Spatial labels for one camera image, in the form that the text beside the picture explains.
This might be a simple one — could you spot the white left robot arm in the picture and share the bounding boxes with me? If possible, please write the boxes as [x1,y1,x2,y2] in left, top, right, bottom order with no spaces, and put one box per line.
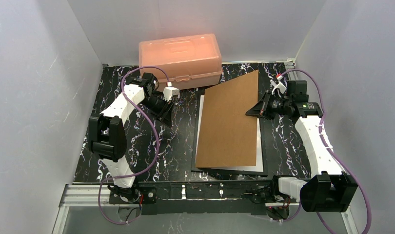
[88,73,179,189]

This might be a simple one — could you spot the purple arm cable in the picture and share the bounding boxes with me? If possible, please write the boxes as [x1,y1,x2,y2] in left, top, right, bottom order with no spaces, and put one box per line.
[97,66,172,226]
[275,68,373,234]

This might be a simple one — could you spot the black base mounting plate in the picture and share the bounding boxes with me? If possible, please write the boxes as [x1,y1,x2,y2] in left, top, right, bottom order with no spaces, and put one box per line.
[107,180,299,218]

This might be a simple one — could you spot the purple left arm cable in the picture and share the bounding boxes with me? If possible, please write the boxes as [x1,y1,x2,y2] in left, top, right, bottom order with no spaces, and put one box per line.
[97,66,172,226]

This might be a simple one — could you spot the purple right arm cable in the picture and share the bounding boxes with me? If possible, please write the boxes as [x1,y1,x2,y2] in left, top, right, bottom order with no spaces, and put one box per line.
[275,68,373,234]

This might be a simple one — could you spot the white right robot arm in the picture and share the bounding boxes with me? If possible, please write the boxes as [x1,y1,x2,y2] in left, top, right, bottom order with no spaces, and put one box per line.
[246,81,358,213]

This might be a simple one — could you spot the brown cardboard backing board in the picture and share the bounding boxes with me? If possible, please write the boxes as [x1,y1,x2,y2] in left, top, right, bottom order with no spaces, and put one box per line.
[196,70,258,168]

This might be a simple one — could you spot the black picture frame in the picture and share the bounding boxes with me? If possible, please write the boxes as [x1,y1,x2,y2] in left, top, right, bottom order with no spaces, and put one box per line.
[191,95,268,176]

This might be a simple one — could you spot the pink plastic storage box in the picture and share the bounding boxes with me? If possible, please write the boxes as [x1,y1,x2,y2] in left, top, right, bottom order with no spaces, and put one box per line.
[138,34,222,91]

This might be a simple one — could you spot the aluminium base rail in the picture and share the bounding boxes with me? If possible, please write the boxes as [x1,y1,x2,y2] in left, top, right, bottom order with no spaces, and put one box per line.
[53,181,358,234]

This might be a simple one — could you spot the cat photo print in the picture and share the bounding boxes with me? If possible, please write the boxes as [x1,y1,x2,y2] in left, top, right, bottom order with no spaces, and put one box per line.
[195,95,267,175]

